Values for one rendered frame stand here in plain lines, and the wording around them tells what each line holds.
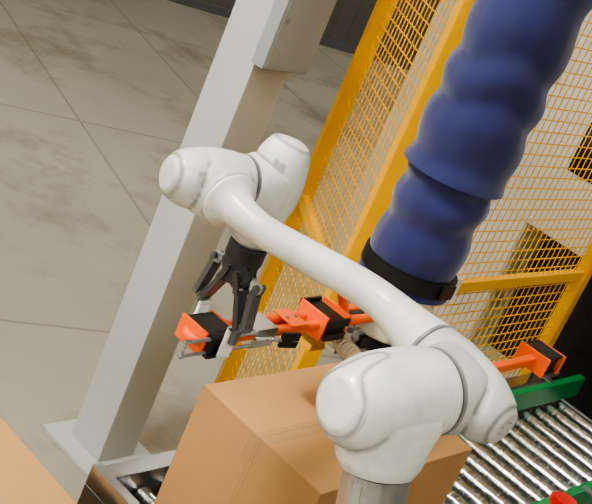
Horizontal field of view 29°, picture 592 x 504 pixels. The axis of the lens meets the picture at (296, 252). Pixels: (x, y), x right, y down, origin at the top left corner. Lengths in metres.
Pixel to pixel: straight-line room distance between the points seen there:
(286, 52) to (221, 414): 1.19
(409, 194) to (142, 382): 1.58
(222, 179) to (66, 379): 2.51
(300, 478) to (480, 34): 1.00
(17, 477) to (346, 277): 1.25
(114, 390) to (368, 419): 2.34
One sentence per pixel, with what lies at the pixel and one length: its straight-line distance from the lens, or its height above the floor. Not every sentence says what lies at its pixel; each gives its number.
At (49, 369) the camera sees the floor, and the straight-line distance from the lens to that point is 4.37.
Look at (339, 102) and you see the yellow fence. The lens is 3.84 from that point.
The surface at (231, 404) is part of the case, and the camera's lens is 2.62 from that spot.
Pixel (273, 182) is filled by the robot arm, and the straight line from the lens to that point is 2.01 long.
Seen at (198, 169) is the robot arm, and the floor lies 1.60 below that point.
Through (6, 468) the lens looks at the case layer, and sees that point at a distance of 2.87.
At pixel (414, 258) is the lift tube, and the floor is 1.42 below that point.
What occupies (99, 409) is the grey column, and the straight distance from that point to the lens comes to 3.90.
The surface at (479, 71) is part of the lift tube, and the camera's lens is 2.41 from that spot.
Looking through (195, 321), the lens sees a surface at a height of 1.26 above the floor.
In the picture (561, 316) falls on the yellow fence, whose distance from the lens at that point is 4.60.
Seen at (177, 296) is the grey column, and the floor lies 0.67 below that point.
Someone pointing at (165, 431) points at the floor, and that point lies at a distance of 4.26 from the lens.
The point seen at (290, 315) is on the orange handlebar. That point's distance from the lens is 2.38.
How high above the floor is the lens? 2.21
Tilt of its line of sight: 21 degrees down
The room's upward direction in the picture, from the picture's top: 24 degrees clockwise
